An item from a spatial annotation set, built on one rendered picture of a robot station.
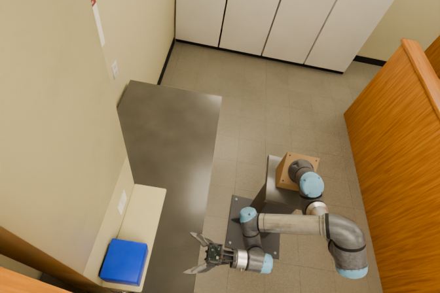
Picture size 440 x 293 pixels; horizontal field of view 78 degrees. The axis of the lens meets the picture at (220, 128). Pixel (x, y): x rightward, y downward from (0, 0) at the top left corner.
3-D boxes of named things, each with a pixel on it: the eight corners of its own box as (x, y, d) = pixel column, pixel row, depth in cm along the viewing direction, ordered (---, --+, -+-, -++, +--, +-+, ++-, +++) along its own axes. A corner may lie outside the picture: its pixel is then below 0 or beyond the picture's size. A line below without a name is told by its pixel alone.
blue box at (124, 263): (105, 282, 77) (98, 277, 70) (116, 245, 83) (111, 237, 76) (139, 286, 78) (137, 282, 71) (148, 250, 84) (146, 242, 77)
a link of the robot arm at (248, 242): (256, 224, 125) (262, 237, 114) (260, 245, 127) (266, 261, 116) (240, 227, 125) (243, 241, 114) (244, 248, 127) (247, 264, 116)
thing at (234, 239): (280, 206, 261) (323, 161, 190) (278, 259, 232) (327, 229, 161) (232, 195, 261) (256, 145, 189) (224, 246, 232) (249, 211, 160)
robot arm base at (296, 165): (315, 160, 159) (321, 166, 149) (310, 184, 162) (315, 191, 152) (290, 157, 159) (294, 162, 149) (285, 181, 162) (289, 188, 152)
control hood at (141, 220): (107, 290, 85) (100, 287, 77) (137, 193, 104) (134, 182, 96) (143, 295, 85) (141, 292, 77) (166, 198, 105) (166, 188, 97)
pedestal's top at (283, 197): (312, 168, 185) (315, 165, 182) (314, 213, 165) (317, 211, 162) (267, 157, 184) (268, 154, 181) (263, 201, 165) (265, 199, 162)
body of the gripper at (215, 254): (208, 241, 107) (238, 245, 109) (205, 246, 114) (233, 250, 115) (205, 261, 103) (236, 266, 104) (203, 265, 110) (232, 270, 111)
